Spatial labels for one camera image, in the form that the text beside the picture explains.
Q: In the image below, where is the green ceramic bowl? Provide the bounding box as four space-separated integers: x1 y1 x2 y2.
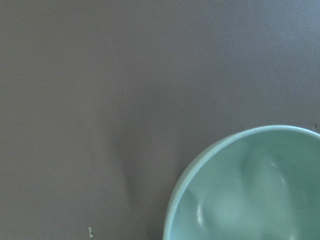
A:
163 125 320 240

